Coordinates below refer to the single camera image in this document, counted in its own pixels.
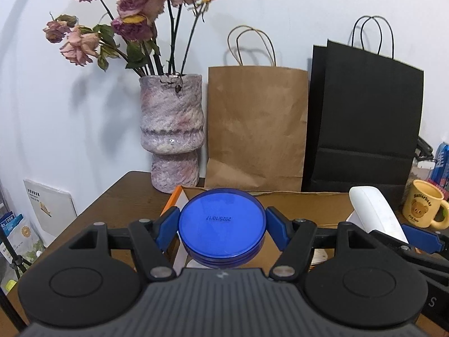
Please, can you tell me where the black paper bag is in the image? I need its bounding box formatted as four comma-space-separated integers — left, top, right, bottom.
302, 16, 425, 194

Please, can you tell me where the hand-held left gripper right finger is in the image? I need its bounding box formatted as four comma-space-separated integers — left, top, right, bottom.
265, 206, 378, 283

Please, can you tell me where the brown paper bag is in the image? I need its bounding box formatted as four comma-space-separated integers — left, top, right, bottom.
204, 25, 309, 192

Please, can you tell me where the blue round lid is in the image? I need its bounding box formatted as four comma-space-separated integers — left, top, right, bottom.
178, 188, 266, 268

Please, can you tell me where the blue and white packet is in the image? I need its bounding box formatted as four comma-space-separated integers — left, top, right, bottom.
0, 212, 45, 265

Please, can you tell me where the bunch of dried roses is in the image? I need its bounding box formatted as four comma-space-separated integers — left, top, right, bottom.
43, 0, 222, 78

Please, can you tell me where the red packet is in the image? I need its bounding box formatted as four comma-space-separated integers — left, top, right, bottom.
425, 178, 449, 194

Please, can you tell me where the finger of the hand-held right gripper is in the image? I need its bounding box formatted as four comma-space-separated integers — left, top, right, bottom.
370, 224, 449, 279

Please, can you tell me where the white flat board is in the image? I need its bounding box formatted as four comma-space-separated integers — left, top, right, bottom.
23, 179, 78, 247

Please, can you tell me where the yellow bear mug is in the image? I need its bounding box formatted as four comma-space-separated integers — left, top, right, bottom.
402, 179, 449, 230

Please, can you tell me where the white oblong case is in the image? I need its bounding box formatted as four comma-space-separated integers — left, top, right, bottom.
349, 186, 409, 245

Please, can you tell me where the orange-edged cardboard box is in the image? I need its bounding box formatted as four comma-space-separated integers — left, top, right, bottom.
161, 185, 374, 275

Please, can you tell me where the mottled purple ceramic vase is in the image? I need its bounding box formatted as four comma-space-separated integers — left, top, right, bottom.
139, 74, 205, 194

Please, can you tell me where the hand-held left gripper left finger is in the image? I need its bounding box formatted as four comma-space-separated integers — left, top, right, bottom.
68, 206, 182, 283

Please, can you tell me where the black tripod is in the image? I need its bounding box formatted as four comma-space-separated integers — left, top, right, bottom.
0, 232, 33, 335

